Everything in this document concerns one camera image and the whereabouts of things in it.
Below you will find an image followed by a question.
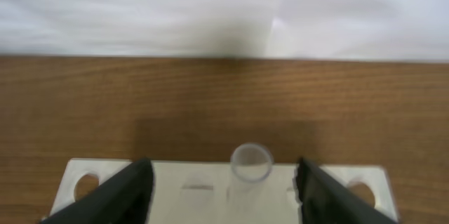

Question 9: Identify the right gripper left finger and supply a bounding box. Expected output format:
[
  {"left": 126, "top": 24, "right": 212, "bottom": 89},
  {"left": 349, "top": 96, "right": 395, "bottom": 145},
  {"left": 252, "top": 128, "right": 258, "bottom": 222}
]
[{"left": 40, "top": 157, "right": 156, "bottom": 224}]

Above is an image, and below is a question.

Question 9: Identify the white test tube rack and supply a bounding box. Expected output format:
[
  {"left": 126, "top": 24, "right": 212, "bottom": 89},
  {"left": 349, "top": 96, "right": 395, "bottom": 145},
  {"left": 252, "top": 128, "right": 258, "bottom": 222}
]
[{"left": 41, "top": 158, "right": 400, "bottom": 224}]

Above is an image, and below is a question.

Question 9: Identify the clear test tube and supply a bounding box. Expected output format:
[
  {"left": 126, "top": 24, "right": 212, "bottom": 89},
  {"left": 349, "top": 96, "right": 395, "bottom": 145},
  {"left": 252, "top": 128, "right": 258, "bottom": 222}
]
[{"left": 226, "top": 142, "right": 274, "bottom": 204}]

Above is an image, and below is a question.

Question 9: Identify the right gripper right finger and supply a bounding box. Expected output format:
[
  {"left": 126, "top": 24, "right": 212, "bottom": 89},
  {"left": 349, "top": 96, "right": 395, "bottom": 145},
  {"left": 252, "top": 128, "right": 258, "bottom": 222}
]
[{"left": 295, "top": 157, "right": 401, "bottom": 224}]

